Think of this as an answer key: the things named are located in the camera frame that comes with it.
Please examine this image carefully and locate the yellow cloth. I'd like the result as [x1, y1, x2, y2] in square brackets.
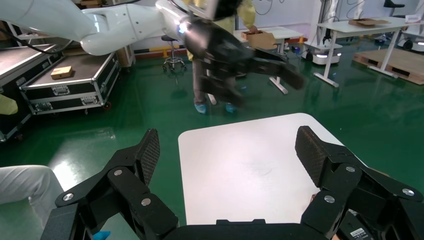
[0, 94, 19, 116]

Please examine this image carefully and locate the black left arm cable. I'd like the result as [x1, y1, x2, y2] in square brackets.
[0, 28, 74, 56]

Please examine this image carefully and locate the person in light grey trousers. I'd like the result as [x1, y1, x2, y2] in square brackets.
[0, 164, 112, 240]

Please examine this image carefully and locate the small white box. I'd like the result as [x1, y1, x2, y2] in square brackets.
[405, 13, 424, 24]

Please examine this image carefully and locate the white table with box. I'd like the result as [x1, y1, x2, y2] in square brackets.
[233, 26, 304, 96]

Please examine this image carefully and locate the large wooden pallet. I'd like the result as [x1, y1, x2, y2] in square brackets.
[352, 47, 424, 86]

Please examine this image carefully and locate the large black flight case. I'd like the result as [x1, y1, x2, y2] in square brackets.
[0, 43, 72, 143]

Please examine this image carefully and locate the black office chair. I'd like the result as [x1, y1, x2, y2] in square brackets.
[383, 0, 406, 17]

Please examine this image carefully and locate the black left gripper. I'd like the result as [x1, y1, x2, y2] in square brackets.
[183, 18, 306, 109]

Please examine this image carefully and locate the brown cardboard box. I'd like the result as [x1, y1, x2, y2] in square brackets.
[241, 30, 278, 51]

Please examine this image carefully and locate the black round stool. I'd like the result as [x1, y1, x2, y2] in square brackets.
[161, 34, 187, 73]

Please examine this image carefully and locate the black aluminium flight case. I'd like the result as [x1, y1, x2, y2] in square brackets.
[19, 51, 121, 116]

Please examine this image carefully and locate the person in yellow coat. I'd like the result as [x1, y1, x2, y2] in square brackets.
[181, 0, 258, 115]

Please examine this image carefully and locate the white table frame leg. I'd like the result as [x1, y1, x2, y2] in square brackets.
[312, 16, 424, 89]

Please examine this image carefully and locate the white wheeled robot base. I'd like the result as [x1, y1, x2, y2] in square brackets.
[397, 33, 424, 53]
[300, 41, 344, 65]

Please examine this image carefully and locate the small cardboard box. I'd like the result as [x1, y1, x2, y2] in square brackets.
[50, 65, 73, 80]

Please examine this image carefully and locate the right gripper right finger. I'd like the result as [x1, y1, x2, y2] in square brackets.
[294, 125, 424, 240]

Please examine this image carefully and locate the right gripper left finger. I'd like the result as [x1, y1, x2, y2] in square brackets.
[40, 128, 180, 240]

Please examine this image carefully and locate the brown carton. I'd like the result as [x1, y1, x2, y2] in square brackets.
[116, 46, 136, 69]

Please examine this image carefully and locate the flat open cardboard box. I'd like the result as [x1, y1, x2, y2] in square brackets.
[348, 18, 391, 27]

